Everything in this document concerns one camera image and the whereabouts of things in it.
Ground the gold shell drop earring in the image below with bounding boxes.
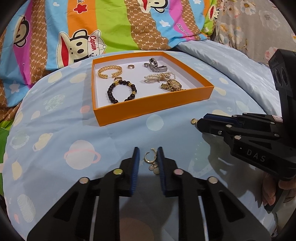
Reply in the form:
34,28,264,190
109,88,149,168
144,148,159,175

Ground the gold ring cluster earring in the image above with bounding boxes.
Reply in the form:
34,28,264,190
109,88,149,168
191,118,198,125

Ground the black bead bracelet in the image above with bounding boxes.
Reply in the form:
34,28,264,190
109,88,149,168
107,79,138,104

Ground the gold hoop earring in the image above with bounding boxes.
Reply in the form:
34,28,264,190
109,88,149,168
114,76,122,81

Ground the orange jewelry box tray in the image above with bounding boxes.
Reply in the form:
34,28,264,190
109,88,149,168
91,51,214,126

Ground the right hand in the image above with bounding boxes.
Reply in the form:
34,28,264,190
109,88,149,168
262,172,296,206

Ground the light blue planet blanket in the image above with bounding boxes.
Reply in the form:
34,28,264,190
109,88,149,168
3,41,281,238

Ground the grey floral pillow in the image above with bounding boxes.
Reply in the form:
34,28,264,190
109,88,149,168
213,1,295,65

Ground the green cushion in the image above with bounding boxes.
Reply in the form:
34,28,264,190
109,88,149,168
0,120,13,196

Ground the colourful monkey print duvet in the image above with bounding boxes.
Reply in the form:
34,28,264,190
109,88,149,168
0,0,220,117

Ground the pearl bead bracelet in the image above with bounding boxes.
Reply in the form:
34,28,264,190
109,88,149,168
143,72,179,84

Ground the gold chain bangle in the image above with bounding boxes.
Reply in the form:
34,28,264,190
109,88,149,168
97,65,122,79

